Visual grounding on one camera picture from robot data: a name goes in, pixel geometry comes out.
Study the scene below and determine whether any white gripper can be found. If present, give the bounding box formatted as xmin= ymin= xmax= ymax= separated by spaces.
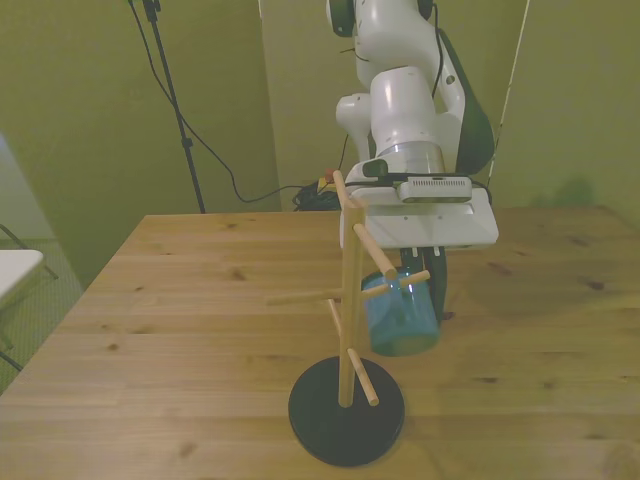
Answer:
xmin=339 ymin=162 xmax=501 ymax=322

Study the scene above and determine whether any blue mug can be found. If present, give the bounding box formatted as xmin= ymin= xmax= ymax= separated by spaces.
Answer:
xmin=360 ymin=268 xmax=442 ymax=358

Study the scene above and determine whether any wooden mug tree black base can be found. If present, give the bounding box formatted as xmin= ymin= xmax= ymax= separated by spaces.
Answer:
xmin=264 ymin=169 xmax=431 ymax=468

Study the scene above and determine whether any black tripod stand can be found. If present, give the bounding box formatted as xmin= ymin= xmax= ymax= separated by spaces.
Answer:
xmin=126 ymin=0 xmax=208 ymax=215

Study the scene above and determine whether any white folding table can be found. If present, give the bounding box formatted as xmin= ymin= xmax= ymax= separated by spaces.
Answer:
xmin=0 ymin=222 xmax=60 ymax=374

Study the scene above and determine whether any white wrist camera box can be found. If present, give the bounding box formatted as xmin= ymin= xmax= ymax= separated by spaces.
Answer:
xmin=396 ymin=174 xmax=474 ymax=205

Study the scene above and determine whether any black cable bundle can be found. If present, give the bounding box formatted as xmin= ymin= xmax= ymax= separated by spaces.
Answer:
xmin=291 ymin=180 xmax=347 ymax=212

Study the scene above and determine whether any white diagonal cord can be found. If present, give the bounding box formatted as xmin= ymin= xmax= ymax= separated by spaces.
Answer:
xmin=487 ymin=0 xmax=532 ymax=184

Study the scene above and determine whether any black tripod cable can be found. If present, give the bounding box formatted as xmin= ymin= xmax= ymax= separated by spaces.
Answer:
xmin=137 ymin=0 xmax=321 ymax=204

